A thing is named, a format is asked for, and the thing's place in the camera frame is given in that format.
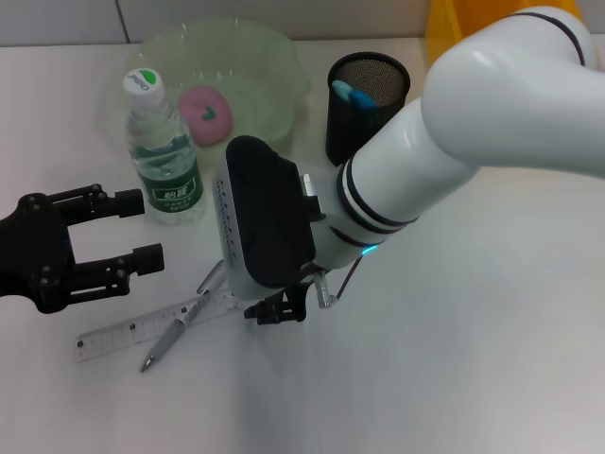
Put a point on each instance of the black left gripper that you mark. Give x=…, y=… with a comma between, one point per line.
x=38, y=250

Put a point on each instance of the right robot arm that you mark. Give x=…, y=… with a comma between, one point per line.
x=472, y=118

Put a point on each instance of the clear bottle green label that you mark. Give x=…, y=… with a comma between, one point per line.
x=142, y=87

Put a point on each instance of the green glass fruit bowl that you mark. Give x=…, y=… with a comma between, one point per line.
x=255, y=71

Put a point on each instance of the blue scissors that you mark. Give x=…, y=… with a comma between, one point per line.
x=359, y=98

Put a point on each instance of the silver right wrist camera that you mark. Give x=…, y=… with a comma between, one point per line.
x=269, y=213

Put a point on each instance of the silver ballpoint pen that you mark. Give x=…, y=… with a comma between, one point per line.
x=165, y=340

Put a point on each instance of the clear plastic ruler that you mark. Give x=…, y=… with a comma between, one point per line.
x=118, y=336

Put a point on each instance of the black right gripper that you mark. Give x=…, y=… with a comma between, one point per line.
x=302, y=281

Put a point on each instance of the yellow plastic bin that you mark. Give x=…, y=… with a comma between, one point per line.
x=444, y=23

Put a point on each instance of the pink peach toy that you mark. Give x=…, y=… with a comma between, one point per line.
x=208, y=125

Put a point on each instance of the black mesh pen holder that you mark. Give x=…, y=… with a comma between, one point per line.
x=340, y=132

